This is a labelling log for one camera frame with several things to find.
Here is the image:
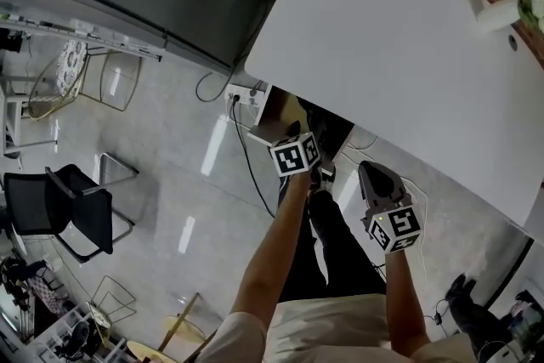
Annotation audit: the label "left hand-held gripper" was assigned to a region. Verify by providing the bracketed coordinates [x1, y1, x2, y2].
[269, 121, 322, 178]

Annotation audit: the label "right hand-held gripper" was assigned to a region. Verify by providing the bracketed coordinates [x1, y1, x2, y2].
[359, 160, 426, 255]

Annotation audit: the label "person's left forearm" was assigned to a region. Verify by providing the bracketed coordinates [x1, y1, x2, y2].
[231, 169, 316, 331]

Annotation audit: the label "person's right forearm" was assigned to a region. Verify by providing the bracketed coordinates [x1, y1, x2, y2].
[384, 248, 431, 356]

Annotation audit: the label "person's black white sneaker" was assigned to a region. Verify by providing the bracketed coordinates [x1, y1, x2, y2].
[309, 162, 337, 193]

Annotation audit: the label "person's black trousers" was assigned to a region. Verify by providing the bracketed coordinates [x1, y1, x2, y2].
[278, 189, 388, 305]

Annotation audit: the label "white power strip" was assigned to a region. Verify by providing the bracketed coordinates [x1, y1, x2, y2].
[224, 83, 262, 107]

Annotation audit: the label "person's white shirt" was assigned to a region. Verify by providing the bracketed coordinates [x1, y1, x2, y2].
[203, 292, 473, 363]

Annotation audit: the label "round yellow table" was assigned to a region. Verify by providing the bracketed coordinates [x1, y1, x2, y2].
[126, 292, 218, 363]

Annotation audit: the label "black mesh office chair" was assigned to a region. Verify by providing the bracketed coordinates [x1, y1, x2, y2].
[2, 151, 140, 265]

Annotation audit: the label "white vase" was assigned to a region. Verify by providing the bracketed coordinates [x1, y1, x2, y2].
[474, 0, 524, 35]

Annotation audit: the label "white side table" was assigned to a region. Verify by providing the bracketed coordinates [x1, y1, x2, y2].
[0, 2, 163, 64]

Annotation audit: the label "white flowers bouquet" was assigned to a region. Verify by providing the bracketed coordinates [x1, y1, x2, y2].
[516, 0, 544, 33]

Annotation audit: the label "white shelf rack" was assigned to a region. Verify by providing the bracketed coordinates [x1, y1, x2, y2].
[25, 301, 128, 363]

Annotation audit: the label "black power cable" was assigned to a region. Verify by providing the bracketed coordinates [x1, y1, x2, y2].
[228, 95, 278, 219]

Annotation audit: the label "black looped cable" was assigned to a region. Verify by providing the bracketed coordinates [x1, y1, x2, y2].
[195, 8, 264, 103]

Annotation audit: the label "gold wire side table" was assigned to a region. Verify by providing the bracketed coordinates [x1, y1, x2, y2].
[90, 275, 138, 325]

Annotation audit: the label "gold wire chair patterned cushion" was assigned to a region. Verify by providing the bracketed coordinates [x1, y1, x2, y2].
[27, 39, 144, 121]

